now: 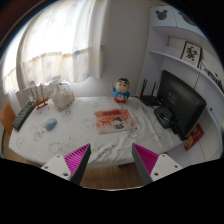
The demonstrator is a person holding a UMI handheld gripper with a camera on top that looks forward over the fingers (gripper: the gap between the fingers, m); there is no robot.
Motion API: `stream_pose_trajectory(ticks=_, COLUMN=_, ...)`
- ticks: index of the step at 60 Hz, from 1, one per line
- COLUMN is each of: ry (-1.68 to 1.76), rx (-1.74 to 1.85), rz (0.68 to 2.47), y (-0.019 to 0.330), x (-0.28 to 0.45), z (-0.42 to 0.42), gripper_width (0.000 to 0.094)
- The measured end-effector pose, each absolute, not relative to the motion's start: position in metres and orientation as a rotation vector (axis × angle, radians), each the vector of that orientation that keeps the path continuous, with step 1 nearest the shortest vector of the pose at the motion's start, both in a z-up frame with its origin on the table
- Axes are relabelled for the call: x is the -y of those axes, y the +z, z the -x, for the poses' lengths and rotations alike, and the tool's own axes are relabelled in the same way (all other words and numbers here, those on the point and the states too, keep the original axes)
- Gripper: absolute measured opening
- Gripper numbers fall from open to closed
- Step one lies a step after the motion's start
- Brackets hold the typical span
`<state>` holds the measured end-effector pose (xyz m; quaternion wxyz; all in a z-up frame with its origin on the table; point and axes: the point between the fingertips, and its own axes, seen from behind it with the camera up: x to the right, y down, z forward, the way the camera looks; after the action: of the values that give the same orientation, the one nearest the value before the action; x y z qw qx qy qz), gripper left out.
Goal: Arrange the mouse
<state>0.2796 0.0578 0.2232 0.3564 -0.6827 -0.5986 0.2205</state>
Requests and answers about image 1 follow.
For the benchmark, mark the white lace tissue box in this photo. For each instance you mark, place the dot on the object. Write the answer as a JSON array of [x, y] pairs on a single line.
[[62, 97]]

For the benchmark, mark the light blue computer mouse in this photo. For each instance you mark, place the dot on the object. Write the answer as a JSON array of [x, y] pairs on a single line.
[[50, 124]]

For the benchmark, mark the red illustrated mouse pad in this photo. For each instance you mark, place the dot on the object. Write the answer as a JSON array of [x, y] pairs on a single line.
[[114, 120]]

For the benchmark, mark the framed calligraphy picture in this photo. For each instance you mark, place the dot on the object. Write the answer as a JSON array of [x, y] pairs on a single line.
[[191, 53]]

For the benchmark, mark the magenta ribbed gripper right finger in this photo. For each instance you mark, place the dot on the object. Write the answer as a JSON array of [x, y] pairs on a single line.
[[152, 166]]

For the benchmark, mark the black keyboard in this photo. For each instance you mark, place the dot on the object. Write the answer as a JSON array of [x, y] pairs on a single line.
[[22, 116]]

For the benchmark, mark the white wall shelf unit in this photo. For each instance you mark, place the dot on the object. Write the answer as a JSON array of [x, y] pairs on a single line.
[[168, 32]]

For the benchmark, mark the cartoon boy figurine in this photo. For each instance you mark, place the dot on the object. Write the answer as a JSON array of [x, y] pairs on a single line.
[[121, 90]]

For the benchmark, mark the orange wooden chair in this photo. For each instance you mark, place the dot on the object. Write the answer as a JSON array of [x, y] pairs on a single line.
[[7, 117]]

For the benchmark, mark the sheer white curtain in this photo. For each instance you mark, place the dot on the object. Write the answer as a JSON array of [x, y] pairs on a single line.
[[65, 41]]

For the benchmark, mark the red booklet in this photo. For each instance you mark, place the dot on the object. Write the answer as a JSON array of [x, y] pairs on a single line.
[[194, 136]]

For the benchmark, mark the white patterned tablecloth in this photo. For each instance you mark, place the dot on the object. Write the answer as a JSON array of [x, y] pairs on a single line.
[[76, 127]]

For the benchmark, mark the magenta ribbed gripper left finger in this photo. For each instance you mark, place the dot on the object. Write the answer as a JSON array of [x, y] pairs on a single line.
[[70, 167]]

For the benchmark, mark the black computer monitor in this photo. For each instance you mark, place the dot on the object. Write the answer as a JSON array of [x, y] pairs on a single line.
[[180, 106]]

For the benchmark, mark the wooden sailing ship model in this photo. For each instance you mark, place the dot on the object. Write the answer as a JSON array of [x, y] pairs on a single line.
[[40, 99]]

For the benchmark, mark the black wifi router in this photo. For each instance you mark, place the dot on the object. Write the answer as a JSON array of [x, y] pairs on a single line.
[[148, 100]]

